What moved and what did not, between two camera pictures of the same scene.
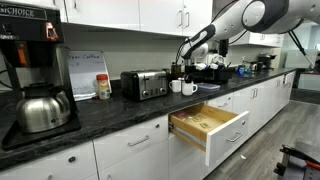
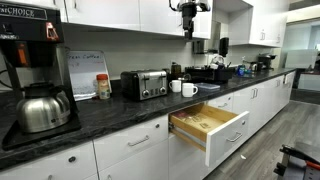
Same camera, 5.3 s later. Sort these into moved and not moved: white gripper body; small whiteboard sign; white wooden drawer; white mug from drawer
Moved: white gripper body
Not moved: small whiteboard sign; white mug from drawer; white wooden drawer
